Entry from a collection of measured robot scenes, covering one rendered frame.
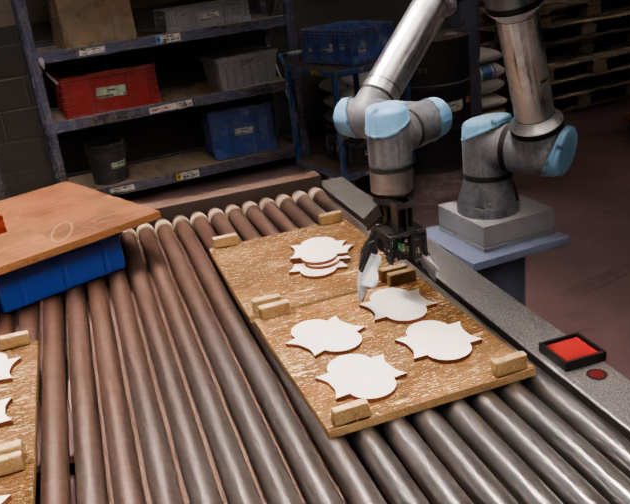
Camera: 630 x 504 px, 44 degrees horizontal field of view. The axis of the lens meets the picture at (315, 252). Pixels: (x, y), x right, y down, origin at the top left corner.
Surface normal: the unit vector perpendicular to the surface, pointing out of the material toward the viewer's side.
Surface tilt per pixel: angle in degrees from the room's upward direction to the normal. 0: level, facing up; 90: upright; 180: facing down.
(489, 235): 90
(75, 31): 84
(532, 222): 90
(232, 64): 96
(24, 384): 0
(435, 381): 0
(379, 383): 0
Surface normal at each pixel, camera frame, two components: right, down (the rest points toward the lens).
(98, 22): 0.45, 0.25
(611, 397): -0.11, -0.92
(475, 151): -0.65, 0.36
